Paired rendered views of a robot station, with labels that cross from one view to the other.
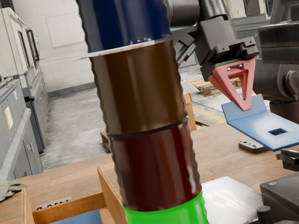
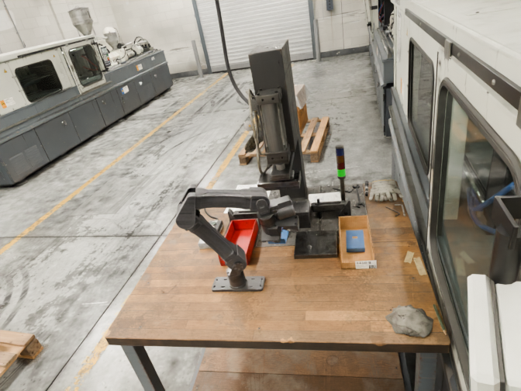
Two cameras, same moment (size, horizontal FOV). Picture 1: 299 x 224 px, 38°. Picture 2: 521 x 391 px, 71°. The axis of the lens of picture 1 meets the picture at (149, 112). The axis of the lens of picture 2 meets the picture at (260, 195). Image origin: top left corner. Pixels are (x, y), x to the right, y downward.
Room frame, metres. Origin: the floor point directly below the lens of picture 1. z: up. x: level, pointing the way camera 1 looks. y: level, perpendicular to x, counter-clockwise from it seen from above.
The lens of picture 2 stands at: (1.69, 0.38, 1.85)
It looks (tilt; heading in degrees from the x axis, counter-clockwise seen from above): 29 degrees down; 209
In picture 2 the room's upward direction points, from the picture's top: 11 degrees counter-clockwise
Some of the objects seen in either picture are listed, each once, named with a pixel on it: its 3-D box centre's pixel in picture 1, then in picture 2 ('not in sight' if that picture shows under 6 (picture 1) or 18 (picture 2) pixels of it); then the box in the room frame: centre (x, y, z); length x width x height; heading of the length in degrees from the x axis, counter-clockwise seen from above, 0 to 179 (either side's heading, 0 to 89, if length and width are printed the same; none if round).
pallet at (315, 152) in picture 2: not in sight; (287, 139); (-2.61, -1.41, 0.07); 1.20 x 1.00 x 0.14; 8
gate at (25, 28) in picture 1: (33, 50); not in sight; (7.22, 1.64, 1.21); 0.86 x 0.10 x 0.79; 11
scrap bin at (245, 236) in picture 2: not in sight; (239, 240); (0.61, -0.36, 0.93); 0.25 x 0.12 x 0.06; 14
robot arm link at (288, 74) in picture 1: (280, 86); (235, 262); (0.82, -0.26, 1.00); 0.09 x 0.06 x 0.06; 31
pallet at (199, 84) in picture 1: (227, 81); not in sight; (7.14, -1.36, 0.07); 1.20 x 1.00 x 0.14; 103
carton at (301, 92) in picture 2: not in sight; (285, 108); (-2.91, -1.49, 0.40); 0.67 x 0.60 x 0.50; 6
